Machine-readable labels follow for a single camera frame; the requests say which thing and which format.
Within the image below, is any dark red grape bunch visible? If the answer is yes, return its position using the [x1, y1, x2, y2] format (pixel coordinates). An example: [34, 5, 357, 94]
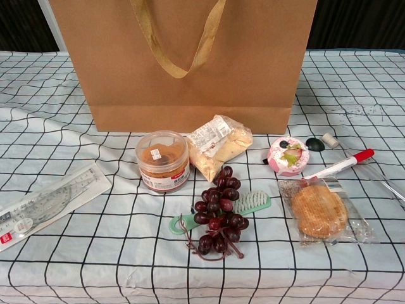
[180, 165, 251, 262]

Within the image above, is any brown paper bag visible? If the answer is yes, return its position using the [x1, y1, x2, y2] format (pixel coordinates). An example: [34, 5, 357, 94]
[47, 0, 319, 134]

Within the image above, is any red and white marker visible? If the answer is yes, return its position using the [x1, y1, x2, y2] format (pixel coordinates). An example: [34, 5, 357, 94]
[300, 148, 376, 181]

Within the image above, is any ruler set in clear package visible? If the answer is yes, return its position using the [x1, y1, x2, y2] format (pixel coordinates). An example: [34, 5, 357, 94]
[0, 160, 113, 253]

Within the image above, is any clear jar with brown powder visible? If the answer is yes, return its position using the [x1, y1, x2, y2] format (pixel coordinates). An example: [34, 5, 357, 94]
[135, 130, 190, 193]

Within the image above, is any white black checkered tablecloth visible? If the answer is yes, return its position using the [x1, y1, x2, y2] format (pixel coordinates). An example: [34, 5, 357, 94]
[0, 47, 405, 304]

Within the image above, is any round brown biscuit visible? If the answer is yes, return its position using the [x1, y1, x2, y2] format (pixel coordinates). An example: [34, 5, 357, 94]
[277, 176, 380, 248]

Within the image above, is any small black plastic spoon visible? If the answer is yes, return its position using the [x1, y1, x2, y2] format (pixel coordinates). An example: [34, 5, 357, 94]
[261, 137, 325, 165]

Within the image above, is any white partition frame post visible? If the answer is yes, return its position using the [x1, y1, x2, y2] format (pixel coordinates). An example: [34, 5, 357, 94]
[40, 0, 68, 52]

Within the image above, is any mint green plastic brush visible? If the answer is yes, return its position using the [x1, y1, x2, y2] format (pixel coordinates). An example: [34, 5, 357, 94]
[169, 189, 272, 236]

